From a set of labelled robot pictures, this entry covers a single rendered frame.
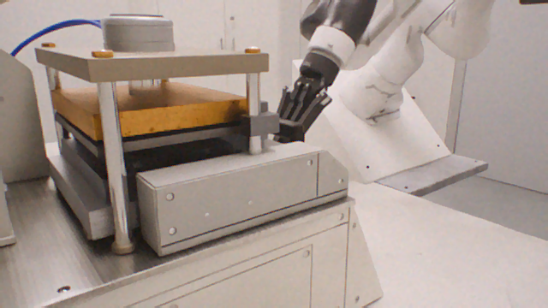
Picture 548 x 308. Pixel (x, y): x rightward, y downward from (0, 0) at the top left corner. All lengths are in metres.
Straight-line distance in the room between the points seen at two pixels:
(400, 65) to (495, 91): 2.48
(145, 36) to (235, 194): 0.20
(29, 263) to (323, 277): 0.32
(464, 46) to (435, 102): 2.76
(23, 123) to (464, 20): 0.87
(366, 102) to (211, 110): 0.80
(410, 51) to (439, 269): 0.58
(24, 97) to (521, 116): 3.27
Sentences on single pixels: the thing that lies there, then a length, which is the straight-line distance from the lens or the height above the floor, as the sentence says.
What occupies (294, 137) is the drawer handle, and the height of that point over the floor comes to 0.99.
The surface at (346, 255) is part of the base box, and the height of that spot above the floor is 0.85.
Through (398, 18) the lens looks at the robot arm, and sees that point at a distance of 0.91.
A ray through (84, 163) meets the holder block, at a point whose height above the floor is 0.99.
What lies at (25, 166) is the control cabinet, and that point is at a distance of 0.67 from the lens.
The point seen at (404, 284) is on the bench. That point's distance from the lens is 0.71.
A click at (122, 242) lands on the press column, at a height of 0.94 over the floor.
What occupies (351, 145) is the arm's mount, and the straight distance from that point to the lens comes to 1.13.
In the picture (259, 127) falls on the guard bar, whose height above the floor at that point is 1.03.
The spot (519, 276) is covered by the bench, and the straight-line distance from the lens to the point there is 0.80.
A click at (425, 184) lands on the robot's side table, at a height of 0.75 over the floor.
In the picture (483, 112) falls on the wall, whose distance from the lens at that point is 3.63.
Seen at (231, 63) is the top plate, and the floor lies 1.10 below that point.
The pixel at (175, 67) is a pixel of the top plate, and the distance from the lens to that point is 0.39.
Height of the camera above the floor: 1.13
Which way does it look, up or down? 17 degrees down
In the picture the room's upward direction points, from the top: straight up
